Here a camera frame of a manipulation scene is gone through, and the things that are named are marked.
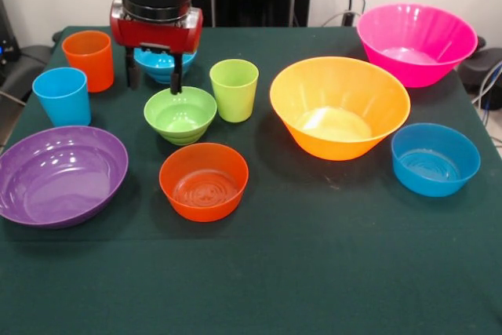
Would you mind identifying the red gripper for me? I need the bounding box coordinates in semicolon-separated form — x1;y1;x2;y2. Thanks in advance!
110;0;204;96

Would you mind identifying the green stepped bowl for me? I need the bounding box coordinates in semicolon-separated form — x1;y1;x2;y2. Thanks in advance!
143;86;218;146

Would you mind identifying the light blue stepped bowl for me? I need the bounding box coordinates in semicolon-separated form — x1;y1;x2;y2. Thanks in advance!
133;47;197;85

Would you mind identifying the orange plastic cup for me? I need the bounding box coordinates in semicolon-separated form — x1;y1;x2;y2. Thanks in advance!
61;30;115;94

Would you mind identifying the green plastic cup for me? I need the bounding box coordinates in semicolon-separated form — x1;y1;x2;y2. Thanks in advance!
209;58;260;123

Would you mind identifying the blue plastic cup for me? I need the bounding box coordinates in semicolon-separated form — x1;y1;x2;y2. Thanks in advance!
31;67;93;128

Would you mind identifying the orange round bowl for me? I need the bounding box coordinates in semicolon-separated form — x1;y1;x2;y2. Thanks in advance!
158;142;250;223

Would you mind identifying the large purple bowl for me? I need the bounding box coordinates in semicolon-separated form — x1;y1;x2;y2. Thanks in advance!
0;125;129;230

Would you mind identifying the black computer case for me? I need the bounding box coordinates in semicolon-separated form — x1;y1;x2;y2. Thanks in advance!
0;0;21;86

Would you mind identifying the large yellow-orange bowl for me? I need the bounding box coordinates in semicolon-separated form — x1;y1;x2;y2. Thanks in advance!
269;56;412;162

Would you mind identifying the dark green tablecloth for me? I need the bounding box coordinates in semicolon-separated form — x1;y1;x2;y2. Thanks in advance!
0;25;502;335

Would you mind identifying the large pink bowl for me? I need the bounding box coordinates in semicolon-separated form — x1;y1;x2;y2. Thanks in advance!
355;2;479;89

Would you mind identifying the blue round bowl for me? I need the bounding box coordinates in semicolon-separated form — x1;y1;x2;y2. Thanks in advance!
391;122;482;198

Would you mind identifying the black equipment base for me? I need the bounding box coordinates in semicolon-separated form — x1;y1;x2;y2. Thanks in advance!
457;35;502;95

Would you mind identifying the white cable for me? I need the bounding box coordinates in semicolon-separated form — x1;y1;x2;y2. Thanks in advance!
319;10;360;27

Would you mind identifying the grey cable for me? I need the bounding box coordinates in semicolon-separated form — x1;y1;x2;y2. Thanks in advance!
470;58;502;116

